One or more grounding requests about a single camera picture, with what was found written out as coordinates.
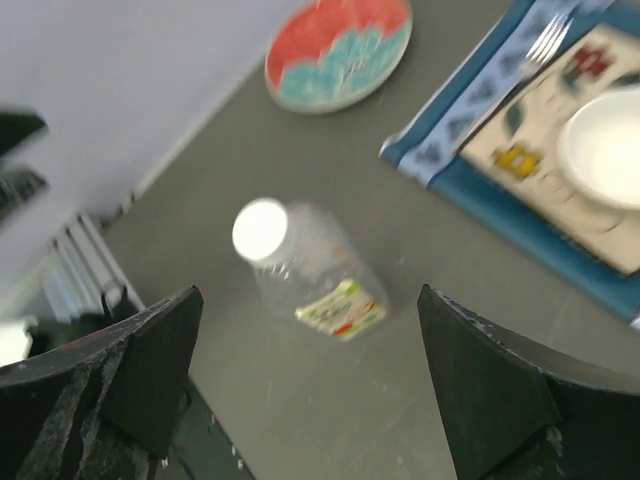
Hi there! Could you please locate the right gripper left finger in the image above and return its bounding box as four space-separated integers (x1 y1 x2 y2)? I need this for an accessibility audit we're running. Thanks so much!
1 286 204 479

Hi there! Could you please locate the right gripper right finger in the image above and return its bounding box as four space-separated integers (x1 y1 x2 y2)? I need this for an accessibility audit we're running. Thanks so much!
417 285 639 479

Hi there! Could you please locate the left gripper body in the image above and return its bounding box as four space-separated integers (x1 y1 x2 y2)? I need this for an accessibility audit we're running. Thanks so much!
1 109 49 225

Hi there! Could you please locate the clear bottle white cap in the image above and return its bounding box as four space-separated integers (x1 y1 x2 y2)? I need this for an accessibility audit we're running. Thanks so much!
242 201 389 341

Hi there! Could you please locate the square floral beige plate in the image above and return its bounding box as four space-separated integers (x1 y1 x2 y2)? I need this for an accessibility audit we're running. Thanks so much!
460 24 639 275

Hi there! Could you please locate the blue patterned placemat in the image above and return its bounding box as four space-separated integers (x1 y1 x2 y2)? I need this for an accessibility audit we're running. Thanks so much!
380 1 639 328

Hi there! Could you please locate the white ceramic bowl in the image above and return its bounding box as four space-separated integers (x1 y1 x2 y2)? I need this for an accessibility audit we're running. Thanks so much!
556 87 639 211

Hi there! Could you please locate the red and teal plate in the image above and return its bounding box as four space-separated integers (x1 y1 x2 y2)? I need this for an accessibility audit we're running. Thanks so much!
264 1 413 114

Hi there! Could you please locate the silver fork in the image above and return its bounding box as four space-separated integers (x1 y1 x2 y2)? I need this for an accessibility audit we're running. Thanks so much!
516 14 572 83

